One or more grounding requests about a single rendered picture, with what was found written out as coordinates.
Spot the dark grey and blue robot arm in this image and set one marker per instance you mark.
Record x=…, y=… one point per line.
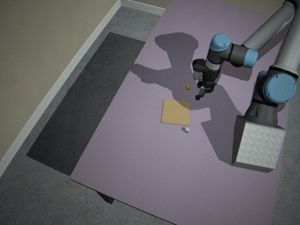
x=278, y=84

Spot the tan flat mat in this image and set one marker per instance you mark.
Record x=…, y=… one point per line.
x=176, y=112

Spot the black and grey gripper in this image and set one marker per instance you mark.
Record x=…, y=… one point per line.
x=210, y=73

